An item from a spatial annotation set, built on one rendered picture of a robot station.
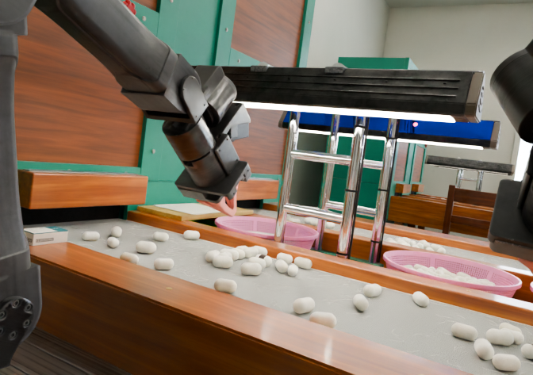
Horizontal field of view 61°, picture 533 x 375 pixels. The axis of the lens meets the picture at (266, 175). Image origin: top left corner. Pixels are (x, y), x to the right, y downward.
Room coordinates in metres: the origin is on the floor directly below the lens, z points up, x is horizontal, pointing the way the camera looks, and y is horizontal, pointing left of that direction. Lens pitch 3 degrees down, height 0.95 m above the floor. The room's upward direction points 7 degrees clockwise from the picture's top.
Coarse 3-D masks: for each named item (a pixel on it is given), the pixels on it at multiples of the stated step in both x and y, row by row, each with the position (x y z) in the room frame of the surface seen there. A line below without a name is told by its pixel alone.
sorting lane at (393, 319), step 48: (96, 240) 0.87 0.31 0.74; (144, 240) 0.93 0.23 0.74; (192, 240) 0.99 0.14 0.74; (240, 288) 0.69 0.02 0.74; (288, 288) 0.72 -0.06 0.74; (336, 288) 0.76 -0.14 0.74; (384, 288) 0.80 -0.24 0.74; (384, 336) 0.56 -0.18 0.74; (432, 336) 0.59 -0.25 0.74; (480, 336) 0.61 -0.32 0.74; (528, 336) 0.64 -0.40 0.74
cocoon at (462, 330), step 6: (456, 324) 0.59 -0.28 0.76; (462, 324) 0.59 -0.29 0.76; (456, 330) 0.59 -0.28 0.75; (462, 330) 0.59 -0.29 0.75; (468, 330) 0.59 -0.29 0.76; (474, 330) 0.58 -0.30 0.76; (456, 336) 0.59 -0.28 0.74; (462, 336) 0.59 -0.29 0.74; (468, 336) 0.58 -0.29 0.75; (474, 336) 0.58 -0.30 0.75
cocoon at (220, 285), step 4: (216, 280) 0.66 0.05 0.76; (220, 280) 0.65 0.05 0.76; (224, 280) 0.65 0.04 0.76; (228, 280) 0.66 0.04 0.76; (232, 280) 0.66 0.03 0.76; (216, 284) 0.65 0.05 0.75; (220, 284) 0.65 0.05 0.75; (224, 284) 0.65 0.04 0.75; (228, 284) 0.65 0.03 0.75; (232, 284) 0.65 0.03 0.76; (216, 288) 0.65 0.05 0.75; (220, 288) 0.65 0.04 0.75; (224, 288) 0.65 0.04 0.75; (228, 288) 0.65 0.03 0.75; (232, 288) 0.65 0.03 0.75; (228, 292) 0.65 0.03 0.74; (232, 292) 0.65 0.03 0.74
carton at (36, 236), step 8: (32, 232) 0.68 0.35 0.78; (40, 232) 0.69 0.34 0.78; (48, 232) 0.70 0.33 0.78; (56, 232) 0.71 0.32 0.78; (64, 232) 0.72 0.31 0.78; (32, 240) 0.68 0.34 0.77; (40, 240) 0.69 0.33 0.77; (48, 240) 0.70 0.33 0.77; (56, 240) 0.71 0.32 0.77; (64, 240) 0.73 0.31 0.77
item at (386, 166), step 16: (336, 128) 1.19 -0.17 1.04; (336, 144) 1.19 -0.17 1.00; (368, 160) 1.14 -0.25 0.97; (384, 160) 1.12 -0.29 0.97; (384, 176) 1.11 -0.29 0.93; (384, 192) 1.11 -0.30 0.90; (320, 208) 1.19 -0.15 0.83; (336, 208) 1.17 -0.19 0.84; (368, 208) 1.13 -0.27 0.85; (384, 208) 1.11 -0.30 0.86; (320, 224) 1.19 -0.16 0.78; (384, 224) 1.11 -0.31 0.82; (320, 240) 1.18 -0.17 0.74
